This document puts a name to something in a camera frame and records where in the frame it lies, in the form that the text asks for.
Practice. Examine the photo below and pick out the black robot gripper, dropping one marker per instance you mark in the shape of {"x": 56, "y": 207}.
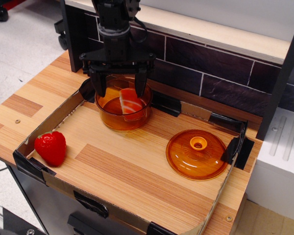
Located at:
{"x": 118, "y": 56}

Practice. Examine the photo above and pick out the salmon sushi toy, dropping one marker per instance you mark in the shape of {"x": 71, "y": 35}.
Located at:
{"x": 129, "y": 101}

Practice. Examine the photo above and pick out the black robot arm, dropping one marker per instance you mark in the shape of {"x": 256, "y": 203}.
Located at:
{"x": 115, "y": 17}

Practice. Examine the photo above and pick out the orange transparent plastic pot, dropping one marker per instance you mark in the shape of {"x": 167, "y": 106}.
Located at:
{"x": 120, "y": 108}

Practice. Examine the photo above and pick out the orange transparent pot lid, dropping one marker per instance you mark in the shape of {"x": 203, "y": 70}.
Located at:
{"x": 197, "y": 155}

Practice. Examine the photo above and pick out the cardboard fence with black tape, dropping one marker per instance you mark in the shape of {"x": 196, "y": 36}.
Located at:
{"x": 120, "y": 182}

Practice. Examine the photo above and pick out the black chair caster wheel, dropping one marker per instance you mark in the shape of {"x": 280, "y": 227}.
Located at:
{"x": 60, "y": 29}

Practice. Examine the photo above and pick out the red plastic strawberry toy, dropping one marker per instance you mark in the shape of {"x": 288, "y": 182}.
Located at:
{"x": 51, "y": 146}

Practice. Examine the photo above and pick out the brick pattern back panel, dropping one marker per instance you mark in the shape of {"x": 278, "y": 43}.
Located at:
{"x": 226, "y": 65}

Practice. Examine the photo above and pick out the black caster wheel far left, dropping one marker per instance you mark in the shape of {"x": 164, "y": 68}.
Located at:
{"x": 3, "y": 11}

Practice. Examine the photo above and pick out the white grooved side unit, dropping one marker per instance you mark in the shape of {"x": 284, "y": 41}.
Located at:
{"x": 272, "y": 181}

